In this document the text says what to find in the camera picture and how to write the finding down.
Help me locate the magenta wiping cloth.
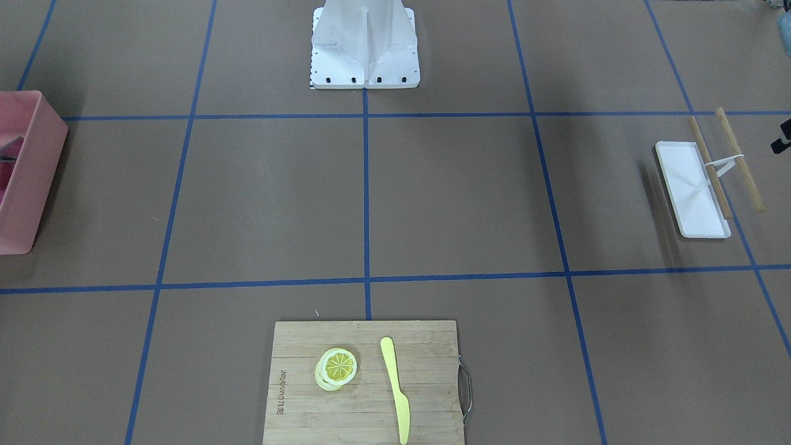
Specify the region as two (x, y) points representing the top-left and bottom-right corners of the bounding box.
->
(1, 137), (23, 201)

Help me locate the yellow plastic knife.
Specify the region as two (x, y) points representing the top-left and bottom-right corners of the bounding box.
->
(379, 336), (412, 444)

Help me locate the yellow lemon slice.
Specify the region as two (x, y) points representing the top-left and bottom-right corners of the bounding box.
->
(314, 347), (358, 391)

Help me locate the bamboo cutting board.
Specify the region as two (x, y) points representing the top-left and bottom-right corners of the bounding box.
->
(262, 320), (465, 444)

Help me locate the white rectangular tray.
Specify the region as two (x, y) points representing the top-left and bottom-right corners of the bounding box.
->
(654, 141), (735, 239)

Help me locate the pink plastic bin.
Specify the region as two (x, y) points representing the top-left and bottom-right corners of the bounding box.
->
(1, 90), (68, 255)

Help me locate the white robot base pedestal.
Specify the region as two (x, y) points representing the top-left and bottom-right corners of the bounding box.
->
(309, 1), (421, 90)

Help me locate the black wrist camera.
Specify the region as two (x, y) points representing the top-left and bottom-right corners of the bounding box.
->
(769, 119), (791, 155)

